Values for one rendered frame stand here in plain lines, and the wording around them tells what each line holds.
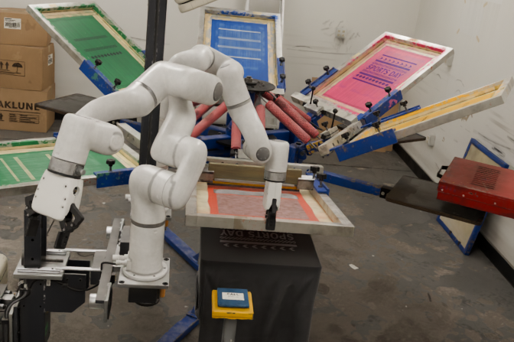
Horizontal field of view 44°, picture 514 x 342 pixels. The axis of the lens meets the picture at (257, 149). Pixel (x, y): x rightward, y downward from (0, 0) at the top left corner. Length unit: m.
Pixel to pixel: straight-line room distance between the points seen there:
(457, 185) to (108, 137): 1.92
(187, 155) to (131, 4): 5.15
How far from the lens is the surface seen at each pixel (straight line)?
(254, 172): 2.76
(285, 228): 2.21
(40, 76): 6.55
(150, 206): 1.76
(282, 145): 2.13
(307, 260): 2.43
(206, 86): 1.68
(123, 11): 6.79
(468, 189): 3.05
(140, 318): 3.73
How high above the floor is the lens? 2.07
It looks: 18 degrees down
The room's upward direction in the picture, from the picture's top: 7 degrees clockwise
